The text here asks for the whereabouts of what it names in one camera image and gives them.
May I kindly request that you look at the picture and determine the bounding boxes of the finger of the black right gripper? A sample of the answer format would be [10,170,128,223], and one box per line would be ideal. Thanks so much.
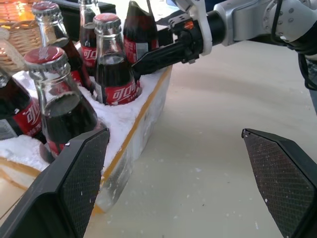
[131,41,185,76]
[156,23,179,48]

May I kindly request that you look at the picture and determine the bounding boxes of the woven wicker basket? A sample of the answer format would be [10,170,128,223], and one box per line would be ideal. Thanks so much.
[0,0,43,73]

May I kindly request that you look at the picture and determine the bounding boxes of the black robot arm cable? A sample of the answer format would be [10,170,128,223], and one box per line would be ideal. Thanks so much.
[270,0,317,91]

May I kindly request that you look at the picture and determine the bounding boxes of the white foam crate yellow tape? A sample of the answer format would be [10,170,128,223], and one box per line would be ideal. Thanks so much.
[0,64,173,214]

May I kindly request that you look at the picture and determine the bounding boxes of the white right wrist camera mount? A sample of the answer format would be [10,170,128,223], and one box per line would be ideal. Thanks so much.
[173,0,213,56]

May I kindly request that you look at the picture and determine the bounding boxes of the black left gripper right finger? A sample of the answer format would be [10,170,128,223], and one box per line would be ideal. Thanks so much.
[241,128,317,238]

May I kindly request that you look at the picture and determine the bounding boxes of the glass cola bottle red label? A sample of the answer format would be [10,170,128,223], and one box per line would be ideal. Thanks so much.
[123,0,159,65]
[78,0,102,77]
[0,66,48,145]

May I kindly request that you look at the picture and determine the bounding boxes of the glass cola bottle red cap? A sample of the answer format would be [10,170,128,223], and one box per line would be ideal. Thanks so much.
[31,0,97,96]
[93,13,144,106]
[23,46,107,161]

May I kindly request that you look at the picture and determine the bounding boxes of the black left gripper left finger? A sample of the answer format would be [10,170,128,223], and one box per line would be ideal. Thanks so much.
[0,127,110,238]

